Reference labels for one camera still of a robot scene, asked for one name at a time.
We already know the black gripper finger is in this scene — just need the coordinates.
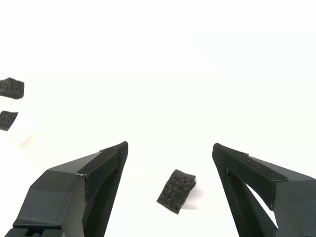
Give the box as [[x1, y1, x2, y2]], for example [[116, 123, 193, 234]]
[[3, 141, 129, 237], [212, 142, 316, 237]]

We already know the black foam cube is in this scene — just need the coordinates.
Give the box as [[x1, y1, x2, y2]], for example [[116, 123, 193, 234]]
[[156, 169, 198, 215], [0, 111, 19, 131], [0, 77, 25, 98]]

